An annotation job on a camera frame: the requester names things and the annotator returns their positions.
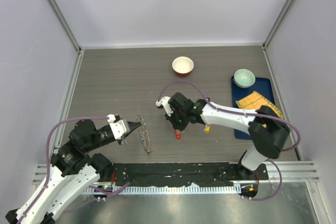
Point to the yellow woven mat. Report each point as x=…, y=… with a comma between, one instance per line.
x=254, y=101

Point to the light green bowl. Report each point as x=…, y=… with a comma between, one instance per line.
x=244, y=78

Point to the yellow tag key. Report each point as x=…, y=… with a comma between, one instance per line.
x=207, y=129

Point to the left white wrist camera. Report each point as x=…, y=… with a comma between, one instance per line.
x=119, y=127

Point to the red tag key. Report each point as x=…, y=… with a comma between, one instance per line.
x=178, y=134

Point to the red white bowl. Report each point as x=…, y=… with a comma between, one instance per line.
x=182, y=66

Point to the white cable duct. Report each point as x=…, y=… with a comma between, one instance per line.
x=184, y=190

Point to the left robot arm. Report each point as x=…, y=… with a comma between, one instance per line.
x=71, y=169

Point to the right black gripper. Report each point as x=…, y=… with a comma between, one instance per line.
x=180, y=127

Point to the large metal keyring disc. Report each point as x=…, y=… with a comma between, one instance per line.
x=144, y=135

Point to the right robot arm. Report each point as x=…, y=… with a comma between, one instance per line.
x=267, y=131

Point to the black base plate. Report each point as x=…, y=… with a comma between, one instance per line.
x=208, y=174

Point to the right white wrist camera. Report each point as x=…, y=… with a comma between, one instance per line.
x=163, y=103

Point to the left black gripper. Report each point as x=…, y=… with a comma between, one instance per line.
x=134, y=125

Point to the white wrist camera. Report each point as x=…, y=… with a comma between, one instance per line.
x=119, y=127
x=163, y=103

